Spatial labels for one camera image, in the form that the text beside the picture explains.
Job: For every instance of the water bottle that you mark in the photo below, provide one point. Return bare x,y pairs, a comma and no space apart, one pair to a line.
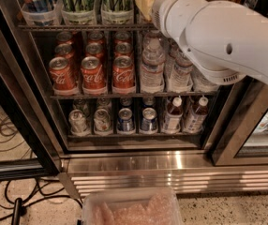
201,84
181,67
152,67

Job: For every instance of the middle right coca-cola can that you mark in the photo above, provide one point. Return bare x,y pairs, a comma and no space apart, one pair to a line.
123,49

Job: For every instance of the wire shelf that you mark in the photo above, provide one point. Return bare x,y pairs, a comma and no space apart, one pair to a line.
81,27
137,95

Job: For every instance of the green can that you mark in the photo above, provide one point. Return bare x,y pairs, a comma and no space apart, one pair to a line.
79,11
117,11

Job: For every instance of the front right coca-cola can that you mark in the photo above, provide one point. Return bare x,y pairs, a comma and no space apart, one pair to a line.
123,72

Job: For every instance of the front middle water bottle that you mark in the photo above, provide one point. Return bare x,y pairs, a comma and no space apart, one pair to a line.
181,67

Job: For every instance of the middle centre coca-cola can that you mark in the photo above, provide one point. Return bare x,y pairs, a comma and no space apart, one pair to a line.
96,50

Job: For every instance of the tea bottle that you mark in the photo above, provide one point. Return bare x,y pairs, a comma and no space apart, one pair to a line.
172,116
196,115

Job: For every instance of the clear plastic bin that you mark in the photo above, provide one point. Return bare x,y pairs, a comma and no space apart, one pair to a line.
132,206

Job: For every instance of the front left water bottle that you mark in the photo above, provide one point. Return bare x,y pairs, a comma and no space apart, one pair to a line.
152,67

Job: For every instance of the silver can front left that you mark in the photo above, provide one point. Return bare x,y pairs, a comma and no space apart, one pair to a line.
78,123

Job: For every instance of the front middle coca-cola can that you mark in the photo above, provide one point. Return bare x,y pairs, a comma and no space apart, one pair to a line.
92,73

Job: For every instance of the blue pepsi can left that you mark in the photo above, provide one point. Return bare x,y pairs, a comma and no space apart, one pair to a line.
125,122

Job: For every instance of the middle left coca-cola can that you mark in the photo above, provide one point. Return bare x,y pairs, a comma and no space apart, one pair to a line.
67,51

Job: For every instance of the coca-cola can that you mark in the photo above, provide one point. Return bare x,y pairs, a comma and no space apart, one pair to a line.
96,50
92,73
123,72
62,74
67,51
123,49

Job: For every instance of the blue pepsi can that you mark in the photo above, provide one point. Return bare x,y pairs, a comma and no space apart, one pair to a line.
149,120
125,122

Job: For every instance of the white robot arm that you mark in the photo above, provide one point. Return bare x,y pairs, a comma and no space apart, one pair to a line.
224,40

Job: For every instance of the blue pepsi can right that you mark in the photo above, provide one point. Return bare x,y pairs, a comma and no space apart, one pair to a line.
149,120

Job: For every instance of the front left coca-cola can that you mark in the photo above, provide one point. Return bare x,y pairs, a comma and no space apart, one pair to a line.
62,74

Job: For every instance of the top wire shelf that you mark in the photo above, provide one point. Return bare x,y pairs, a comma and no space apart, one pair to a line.
81,27

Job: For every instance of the left tea bottle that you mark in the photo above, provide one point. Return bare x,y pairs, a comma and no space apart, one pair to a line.
172,116

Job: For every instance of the open glass fridge door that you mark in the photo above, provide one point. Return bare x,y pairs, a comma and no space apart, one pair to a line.
21,108

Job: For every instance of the right tea bottle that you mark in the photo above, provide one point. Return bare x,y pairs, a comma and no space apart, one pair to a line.
196,115

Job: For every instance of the blue can top shelf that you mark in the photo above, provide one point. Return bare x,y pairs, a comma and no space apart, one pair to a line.
40,12

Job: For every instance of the silver can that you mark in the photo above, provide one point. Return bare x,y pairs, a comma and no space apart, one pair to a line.
78,123
102,122

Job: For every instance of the green can left top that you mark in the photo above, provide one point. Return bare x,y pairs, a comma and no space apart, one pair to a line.
79,11

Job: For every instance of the middle wire shelf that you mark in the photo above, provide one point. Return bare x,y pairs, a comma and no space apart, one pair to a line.
137,95

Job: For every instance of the silver can front right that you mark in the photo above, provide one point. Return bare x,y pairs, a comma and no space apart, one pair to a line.
102,122

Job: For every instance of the green can right top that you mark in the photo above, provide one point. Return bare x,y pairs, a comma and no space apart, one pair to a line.
117,11

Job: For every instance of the front right water bottle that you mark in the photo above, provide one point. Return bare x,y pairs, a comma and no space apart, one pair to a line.
201,84

